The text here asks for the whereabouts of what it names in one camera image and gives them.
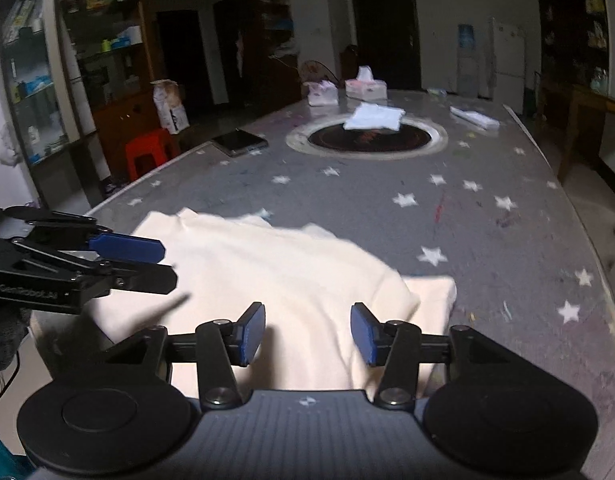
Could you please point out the pink floral fan cover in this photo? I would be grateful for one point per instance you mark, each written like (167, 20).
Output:
(315, 71)

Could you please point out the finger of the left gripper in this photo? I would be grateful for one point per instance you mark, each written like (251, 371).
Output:
(125, 247)
(151, 278)

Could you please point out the red plastic stool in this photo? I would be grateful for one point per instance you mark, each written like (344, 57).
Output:
(159, 144)

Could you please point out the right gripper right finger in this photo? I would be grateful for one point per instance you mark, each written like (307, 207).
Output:
(396, 347)

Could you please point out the white refrigerator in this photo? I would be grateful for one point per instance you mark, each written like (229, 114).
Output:
(507, 80)

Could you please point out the round induction cooktop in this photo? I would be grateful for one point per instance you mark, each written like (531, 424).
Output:
(326, 137)

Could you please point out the black smartphone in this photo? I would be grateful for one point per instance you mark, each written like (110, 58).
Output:
(239, 142)

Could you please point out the dark wooden side table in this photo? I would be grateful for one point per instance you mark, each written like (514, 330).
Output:
(579, 114)

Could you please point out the white paper bag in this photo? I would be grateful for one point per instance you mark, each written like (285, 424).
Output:
(171, 111)

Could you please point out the white folded cloth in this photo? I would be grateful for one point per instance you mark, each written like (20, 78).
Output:
(369, 116)

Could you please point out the brown wooden cabinet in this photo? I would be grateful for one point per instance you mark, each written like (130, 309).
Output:
(226, 57)

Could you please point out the glass display cabinet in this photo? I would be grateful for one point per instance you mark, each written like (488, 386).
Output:
(50, 154)

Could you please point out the dark wooden shelf unit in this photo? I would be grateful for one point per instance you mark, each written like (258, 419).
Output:
(574, 51)

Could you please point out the white remote control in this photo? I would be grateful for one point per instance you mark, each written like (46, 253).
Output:
(475, 118)

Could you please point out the water dispenser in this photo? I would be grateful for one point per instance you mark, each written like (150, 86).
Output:
(467, 62)

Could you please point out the cream white garment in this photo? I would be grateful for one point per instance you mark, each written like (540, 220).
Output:
(307, 279)

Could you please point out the pink tissue box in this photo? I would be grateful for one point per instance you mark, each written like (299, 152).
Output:
(366, 88)

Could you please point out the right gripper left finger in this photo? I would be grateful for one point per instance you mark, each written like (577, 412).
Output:
(222, 345)

